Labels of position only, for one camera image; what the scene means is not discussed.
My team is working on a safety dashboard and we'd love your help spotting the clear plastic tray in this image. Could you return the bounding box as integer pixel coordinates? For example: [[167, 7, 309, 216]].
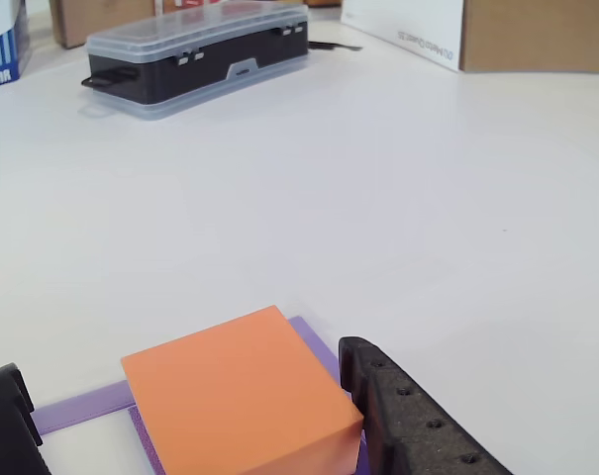
[[77, 0, 311, 123]]

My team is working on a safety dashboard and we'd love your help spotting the purple square frame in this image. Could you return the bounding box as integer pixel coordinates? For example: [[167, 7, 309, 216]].
[[31, 315, 354, 436]]

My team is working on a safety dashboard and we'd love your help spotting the brown cardboard box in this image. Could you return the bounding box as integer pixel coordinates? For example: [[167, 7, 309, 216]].
[[49, 0, 156, 49], [458, 0, 599, 74]]

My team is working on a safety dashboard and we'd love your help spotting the red white box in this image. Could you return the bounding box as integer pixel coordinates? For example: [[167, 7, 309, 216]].
[[153, 0, 260, 16]]

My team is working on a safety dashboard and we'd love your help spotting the flat black object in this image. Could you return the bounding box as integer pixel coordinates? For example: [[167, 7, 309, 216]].
[[307, 40, 364, 53]]

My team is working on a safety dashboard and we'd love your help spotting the black object in tray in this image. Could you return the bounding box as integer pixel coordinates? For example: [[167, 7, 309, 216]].
[[80, 37, 310, 107]]

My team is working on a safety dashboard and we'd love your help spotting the orange foam block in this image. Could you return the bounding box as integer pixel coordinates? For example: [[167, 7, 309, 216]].
[[120, 304, 365, 475]]

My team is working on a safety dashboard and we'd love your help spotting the white printed box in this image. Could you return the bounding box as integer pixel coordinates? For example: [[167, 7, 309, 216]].
[[340, 0, 464, 74]]

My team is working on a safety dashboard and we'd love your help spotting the purple foam block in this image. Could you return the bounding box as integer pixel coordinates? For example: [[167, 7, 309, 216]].
[[128, 395, 372, 475]]

